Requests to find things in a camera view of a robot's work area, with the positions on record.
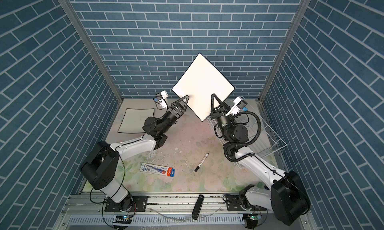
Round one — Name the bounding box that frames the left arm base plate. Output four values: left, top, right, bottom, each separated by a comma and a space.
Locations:
104, 195, 149, 213

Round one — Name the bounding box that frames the white square plate black rim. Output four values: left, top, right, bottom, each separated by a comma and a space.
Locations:
118, 108, 155, 134

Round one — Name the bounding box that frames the aluminium rail frame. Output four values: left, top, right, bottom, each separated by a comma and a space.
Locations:
53, 193, 317, 230

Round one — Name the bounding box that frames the black cable loop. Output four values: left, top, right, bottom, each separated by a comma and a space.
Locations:
223, 111, 262, 163

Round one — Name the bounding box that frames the black remote control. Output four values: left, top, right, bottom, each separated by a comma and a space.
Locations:
192, 195, 205, 220

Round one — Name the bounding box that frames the white slotted cable duct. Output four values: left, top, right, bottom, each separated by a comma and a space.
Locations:
68, 214, 245, 227

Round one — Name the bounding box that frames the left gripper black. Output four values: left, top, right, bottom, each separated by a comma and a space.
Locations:
158, 96, 188, 136

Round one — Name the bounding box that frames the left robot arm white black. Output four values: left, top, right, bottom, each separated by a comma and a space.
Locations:
80, 95, 190, 212

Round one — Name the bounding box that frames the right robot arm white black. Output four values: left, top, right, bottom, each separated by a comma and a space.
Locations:
210, 93, 311, 226

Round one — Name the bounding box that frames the white wire dish rack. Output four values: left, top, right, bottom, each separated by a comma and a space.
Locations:
209, 99, 287, 165

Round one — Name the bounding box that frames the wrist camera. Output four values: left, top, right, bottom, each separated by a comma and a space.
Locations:
153, 90, 169, 110
226, 96, 248, 116

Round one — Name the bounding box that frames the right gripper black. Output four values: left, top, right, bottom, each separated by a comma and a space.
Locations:
213, 95, 236, 144

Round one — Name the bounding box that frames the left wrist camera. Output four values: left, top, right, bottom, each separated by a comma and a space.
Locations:
153, 90, 169, 110

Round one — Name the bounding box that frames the black white marker pen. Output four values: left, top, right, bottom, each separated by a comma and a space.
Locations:
194, 153, 209, 173

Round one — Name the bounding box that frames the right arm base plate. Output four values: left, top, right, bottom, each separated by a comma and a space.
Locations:
222, 194, 267, 212

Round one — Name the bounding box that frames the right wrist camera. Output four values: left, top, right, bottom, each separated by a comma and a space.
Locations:
226, 96, 248, 116

